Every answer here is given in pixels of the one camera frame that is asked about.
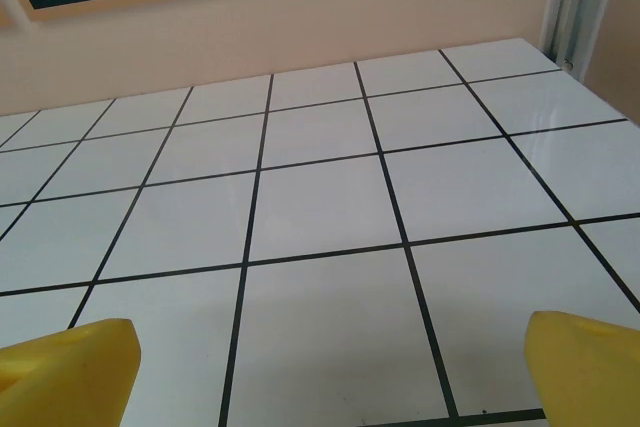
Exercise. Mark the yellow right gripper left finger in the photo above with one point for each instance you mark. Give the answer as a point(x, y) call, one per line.
point(65, 377)

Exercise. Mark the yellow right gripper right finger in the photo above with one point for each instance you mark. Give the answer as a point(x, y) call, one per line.
point(590, 377)

